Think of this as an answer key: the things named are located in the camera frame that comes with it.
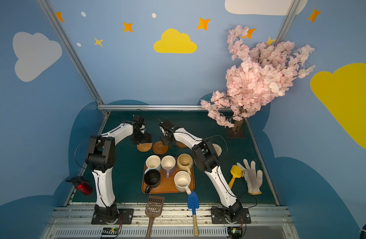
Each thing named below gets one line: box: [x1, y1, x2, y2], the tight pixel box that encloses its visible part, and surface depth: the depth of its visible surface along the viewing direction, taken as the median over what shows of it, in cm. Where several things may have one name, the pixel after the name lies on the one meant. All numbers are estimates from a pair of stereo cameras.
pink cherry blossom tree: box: [200, 24, 316, 132], surface depth 72 cm
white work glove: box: [236, 158, 264, 196], surface depth 88 cm
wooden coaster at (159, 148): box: [152, 140, 169, 155], surface depth 103 cm
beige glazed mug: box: [177, 153, 194, 176], surface depth 87 cm
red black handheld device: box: [65, 176, 93, 196], surface depth 75 cm
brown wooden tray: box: [141, 156, 196, 194], surface depth 85 cm
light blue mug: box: [144, 154, 162, 174], surface depth 86 cm
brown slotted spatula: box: [144, 195, 165, 239], surface depth 77 cm
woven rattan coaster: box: [136, 142, 153, 152], surface depth 103 cm
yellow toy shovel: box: [228, 164, 244, 190], surface depth 90 cm
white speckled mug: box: [174, 170, 192, 196], surface depth 82 cm
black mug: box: [144, 169, 161, 195], surface depth 82 cm
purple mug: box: [160, 154, 177, 178], surface depth 87 cm
